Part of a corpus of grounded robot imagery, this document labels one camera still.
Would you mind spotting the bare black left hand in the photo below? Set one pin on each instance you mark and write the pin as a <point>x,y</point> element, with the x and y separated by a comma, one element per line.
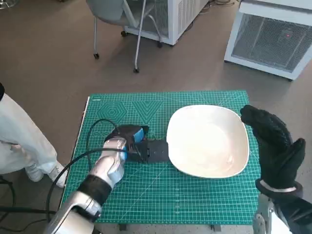
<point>129,134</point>

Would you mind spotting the black knitted gloved right hand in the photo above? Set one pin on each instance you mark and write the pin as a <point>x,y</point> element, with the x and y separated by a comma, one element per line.
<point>275,151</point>

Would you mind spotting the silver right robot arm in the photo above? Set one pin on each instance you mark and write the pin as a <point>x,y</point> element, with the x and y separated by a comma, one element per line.
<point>292,212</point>

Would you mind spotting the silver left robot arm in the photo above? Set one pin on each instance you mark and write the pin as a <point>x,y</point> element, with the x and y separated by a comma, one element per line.
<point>107,165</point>

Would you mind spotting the white square plate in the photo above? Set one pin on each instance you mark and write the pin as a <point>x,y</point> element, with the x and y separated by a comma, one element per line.
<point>207,146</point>

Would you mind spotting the green cutting mat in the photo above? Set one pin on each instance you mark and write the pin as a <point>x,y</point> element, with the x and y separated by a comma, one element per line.
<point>170,195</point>

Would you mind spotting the person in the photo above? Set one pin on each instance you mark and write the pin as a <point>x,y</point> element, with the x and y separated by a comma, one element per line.
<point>19,136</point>

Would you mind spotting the white cabinet with mesh front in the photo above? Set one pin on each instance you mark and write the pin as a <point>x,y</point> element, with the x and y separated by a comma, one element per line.
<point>268,41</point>

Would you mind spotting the grey chair with white legs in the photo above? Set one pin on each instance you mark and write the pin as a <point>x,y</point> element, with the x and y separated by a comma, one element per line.
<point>107,12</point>

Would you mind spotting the black stand leg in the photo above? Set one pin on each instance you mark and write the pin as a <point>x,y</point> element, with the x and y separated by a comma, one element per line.
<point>24,210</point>

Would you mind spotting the white cabinet with slatted side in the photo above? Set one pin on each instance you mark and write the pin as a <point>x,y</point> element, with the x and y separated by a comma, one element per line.
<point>180,14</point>

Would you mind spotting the grey round base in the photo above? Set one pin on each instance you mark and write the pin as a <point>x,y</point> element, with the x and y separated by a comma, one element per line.
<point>7,3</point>

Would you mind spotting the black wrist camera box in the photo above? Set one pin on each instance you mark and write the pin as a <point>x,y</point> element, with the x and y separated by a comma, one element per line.
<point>156,152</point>

